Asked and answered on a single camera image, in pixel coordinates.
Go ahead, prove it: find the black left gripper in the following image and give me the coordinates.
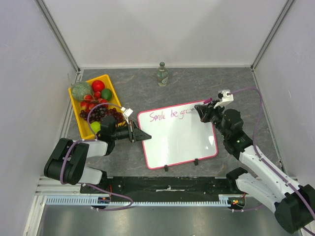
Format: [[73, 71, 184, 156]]
[[111, 120, 151, 143]]

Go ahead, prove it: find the magenta whiteboard marker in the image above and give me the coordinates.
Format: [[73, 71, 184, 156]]
[[188, 98, 213, 113]]

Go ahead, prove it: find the pink framed whiteboard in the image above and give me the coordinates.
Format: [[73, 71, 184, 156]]
[[137, 100, 218, 170]]

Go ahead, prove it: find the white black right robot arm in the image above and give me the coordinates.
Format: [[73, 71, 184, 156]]
[[194, 101, 315, 234]]

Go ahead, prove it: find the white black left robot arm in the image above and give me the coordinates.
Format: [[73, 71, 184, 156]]
[[44, 116, 152, 193]]

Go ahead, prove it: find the light green apple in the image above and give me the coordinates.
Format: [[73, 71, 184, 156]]
[[90, 121, 100, 133]]

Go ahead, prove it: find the purple grape bunch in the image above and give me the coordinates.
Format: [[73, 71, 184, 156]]
[[79, 101, 124, 125]]

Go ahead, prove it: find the green lime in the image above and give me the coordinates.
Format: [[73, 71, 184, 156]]
[[101, 88, 113, 101]]

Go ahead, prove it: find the clear glass soda bottle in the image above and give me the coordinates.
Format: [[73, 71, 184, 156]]
[[157, 62, 168, 87]]

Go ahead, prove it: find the yellow plastic bin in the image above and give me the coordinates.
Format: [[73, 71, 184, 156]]
[[68, 74, 122, 140]]

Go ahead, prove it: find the red strawberry cluster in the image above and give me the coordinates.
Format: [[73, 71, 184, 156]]
[[80, 91, 107, 112]]

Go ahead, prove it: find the red apple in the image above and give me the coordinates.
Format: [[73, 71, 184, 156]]
[[92, 80, 105, 92]]

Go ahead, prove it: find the green netted melon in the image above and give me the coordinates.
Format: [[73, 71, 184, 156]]
[[70, 81, 92, 101]]

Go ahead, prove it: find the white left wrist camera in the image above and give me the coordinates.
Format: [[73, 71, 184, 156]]
[[121, 107, 133, 123]]

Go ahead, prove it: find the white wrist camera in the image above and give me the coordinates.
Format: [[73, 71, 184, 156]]
[[121, 107, 133, 123], [214, 89, 234, 108]]

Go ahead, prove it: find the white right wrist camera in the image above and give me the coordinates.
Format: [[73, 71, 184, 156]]
[[214, 89, 234, 108]]

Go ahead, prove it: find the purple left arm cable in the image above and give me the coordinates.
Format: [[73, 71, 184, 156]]
[[59, 102, 135, 212]]

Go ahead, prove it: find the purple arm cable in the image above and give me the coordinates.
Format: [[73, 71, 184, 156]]
[[231, 87, 315, 236], [59, 102, 135, 212]]

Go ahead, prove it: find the white cable duct rail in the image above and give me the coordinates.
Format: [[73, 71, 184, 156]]
[[46, 195, 230, 207]]

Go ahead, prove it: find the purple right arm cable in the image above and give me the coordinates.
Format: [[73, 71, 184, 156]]
[[231, 87, 315, 236]]

